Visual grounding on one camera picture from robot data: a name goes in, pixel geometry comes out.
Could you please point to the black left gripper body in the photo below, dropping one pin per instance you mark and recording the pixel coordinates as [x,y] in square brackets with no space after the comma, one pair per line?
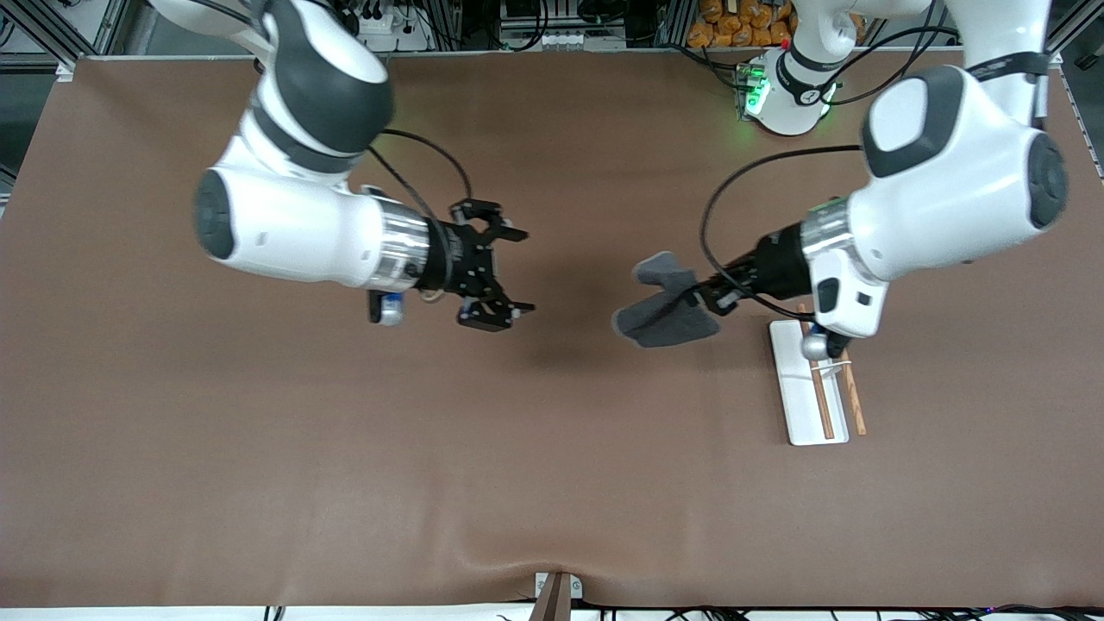
[775,260]

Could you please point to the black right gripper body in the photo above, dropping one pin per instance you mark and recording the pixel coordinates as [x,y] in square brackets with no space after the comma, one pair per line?
[457,261]

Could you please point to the grey towel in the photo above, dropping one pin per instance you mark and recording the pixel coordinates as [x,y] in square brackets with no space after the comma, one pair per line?
[664,328]

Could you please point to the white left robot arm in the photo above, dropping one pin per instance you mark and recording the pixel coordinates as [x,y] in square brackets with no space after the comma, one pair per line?
[949,190]

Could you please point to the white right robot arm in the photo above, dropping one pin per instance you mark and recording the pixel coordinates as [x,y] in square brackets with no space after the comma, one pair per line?
[293,224]

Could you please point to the white rack with wooden bars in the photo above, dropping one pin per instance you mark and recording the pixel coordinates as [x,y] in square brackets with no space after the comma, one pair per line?
[798,405]

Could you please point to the brown table mat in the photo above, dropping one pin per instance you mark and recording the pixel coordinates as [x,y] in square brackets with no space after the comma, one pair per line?
[552,431]

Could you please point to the white power strip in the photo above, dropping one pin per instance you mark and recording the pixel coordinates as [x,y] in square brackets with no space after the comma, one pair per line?
[397,34]

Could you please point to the orange packaged items pile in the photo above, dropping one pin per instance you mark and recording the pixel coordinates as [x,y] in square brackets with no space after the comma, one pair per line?
[733,21]

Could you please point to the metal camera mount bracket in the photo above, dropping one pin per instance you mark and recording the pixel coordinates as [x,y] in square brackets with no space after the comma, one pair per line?
[556,595]

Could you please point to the aluminium frame profile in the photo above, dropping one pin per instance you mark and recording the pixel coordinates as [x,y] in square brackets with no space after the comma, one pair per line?
[1074,30]
[43,34]

